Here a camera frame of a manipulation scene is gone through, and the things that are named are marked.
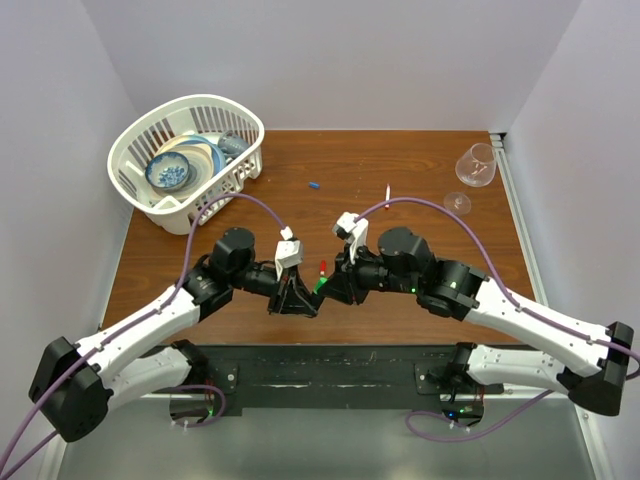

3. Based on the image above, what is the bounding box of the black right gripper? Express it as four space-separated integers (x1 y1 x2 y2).
317 245 413 309

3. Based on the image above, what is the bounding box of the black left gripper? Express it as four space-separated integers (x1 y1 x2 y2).
229 260 318 314

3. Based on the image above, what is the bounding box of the green highlighter cap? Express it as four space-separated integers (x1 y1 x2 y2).
313 277 328 294

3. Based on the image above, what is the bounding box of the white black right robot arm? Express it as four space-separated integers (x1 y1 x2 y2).
318 227 634 416

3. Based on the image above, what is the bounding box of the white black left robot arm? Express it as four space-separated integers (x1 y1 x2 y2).
29 227 322 442

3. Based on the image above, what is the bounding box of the light blue plate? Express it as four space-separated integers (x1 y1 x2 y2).
192 136 226 177

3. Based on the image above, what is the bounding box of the beige blue plate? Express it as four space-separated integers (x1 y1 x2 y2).
157 135 215 200

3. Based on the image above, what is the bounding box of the grey blue mug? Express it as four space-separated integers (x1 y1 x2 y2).
217 130 249 161

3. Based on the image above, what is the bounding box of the clear wine glass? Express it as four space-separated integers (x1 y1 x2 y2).
444 143 497 216

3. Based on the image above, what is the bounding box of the blue patterned bowl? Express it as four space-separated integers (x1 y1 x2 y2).
145 152 190 192

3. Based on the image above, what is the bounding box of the white dish rack basket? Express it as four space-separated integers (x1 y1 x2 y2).
107 94 265 235

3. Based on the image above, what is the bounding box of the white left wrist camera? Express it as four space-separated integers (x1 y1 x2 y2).
274 240 304 270

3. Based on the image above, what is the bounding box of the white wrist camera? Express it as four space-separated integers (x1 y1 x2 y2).
274 240 304 270
332 212 369 264

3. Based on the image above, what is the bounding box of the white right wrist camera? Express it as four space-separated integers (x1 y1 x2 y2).
332 212 369 264

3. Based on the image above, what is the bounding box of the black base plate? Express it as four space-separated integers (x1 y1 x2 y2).
185 345 504 416

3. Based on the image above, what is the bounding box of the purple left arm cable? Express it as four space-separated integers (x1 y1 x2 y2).
0 192 296 480

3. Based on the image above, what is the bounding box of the aluminium frame rail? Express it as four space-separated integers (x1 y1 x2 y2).
489 132 548 315

